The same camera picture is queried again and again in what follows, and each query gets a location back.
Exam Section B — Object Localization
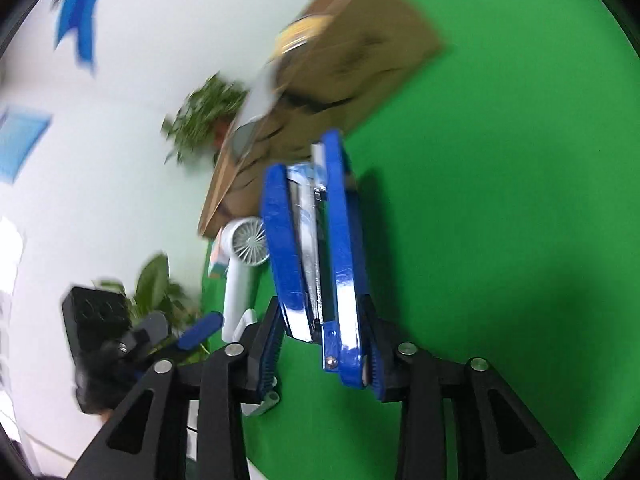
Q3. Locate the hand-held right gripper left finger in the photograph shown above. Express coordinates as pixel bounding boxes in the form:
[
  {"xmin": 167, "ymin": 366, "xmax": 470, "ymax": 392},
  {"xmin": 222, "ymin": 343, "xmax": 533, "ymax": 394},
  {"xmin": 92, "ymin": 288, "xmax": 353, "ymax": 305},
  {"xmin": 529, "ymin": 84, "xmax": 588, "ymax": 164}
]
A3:
[{"xmin": 67, "ymin": 296, "xmax": 287, "ymax": 480}]

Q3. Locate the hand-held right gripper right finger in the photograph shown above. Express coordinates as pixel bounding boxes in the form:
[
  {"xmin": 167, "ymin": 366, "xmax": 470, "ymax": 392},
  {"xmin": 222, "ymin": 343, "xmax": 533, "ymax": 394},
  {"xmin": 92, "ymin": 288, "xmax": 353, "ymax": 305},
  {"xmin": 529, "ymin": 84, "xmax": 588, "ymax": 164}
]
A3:
[{"xmin": 360, "ymin": 295, "xmax": 576, "ymax": 480}]

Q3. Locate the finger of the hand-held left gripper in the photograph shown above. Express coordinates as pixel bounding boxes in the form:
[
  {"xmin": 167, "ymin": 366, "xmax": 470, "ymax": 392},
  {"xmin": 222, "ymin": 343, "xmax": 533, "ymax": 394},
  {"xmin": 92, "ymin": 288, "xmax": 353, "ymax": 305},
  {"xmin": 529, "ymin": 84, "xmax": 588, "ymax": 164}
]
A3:
[
  {"xmin": 120, "ymin": 310, "xmax": 172, "ymax": 358},
  {"xmin": 165, "ymin": 311, "xmax": 225, "ymax": 362}
]

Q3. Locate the blue stapler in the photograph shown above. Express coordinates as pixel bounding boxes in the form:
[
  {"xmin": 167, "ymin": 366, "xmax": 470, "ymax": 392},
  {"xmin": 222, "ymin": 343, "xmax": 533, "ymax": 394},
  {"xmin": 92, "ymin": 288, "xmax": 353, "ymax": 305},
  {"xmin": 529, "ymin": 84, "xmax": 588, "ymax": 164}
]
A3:
[{"xmin": 261, "ymin": 129, "xmax": 382, "ymax": 391}]

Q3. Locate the silver metal can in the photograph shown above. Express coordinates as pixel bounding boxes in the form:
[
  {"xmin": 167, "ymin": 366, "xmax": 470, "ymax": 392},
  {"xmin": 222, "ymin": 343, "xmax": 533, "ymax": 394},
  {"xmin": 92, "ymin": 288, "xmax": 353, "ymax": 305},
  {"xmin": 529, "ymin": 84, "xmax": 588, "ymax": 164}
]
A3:
[{"xmin": 231, "ymin": 57, "xmax": 286, "ymax": 158}]

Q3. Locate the cardboard box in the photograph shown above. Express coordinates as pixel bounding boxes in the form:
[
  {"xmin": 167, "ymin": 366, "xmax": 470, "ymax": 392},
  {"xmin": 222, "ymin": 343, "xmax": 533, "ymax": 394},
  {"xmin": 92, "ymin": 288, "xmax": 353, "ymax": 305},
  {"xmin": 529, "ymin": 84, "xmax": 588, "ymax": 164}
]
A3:
[{"xmin": 197, "ymin": 0, "xmax": 446, "ymax": 238}]

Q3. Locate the yellow label glass jar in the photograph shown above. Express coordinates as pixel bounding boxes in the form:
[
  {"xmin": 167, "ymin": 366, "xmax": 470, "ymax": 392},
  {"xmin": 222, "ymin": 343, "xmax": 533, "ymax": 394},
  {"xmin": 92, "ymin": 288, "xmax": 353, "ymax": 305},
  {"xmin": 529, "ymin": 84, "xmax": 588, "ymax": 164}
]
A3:
[{"xmin": 272, "ymin": 14, "xmax": 333, "ymax": 56}]

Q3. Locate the large leafy potted plant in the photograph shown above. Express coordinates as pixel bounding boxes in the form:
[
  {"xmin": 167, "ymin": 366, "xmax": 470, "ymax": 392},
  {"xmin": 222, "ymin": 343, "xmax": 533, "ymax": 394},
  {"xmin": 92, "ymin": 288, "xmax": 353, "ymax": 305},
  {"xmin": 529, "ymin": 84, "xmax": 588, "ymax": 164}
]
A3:
[{"xmin": 92, "ymin": 253, "xmax": 211, "ymax": 356}]

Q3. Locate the white handheld fan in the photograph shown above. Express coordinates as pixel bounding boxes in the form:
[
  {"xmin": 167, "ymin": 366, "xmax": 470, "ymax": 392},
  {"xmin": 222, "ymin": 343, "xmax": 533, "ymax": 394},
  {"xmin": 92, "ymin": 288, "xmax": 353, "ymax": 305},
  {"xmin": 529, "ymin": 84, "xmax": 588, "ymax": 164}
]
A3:
[{"xmin": 220, "ymin": 216, "xmax": 281, "ymax": 417}]

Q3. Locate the pastel puzzle cube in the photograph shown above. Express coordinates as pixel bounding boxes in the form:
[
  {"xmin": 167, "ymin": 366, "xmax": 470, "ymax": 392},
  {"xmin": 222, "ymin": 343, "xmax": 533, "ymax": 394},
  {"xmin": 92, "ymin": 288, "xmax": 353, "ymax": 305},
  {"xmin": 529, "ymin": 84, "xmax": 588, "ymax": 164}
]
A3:
[{"xmin": 207, "ymin": 237, "xmax": 231, "ymax": 281}]

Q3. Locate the green tablecloth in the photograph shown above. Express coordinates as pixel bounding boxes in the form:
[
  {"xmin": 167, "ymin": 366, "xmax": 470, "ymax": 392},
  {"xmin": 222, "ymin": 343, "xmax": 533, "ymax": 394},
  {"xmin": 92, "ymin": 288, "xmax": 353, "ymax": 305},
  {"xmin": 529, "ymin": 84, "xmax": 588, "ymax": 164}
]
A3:
[{"xmin": 200, "ymin": 0, "xmax": 640, "ymax": 480}]

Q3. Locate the small potted plant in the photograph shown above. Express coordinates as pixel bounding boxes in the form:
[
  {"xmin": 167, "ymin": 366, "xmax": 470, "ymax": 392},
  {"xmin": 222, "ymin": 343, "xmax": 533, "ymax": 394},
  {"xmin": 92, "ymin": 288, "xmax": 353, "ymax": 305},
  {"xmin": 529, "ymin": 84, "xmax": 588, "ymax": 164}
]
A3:
[{"xmin": 161, "ymin": 74, "xmax": 251, "ymax": 163}]

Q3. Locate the blue wall decal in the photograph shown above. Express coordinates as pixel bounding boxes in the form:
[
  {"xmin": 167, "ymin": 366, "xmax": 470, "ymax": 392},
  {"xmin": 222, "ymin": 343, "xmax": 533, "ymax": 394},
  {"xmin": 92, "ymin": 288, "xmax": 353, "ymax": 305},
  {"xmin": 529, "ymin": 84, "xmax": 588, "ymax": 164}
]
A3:
[{"xmin": 50, "ymin": 0, "xmax": 118, "ymax": 73}]

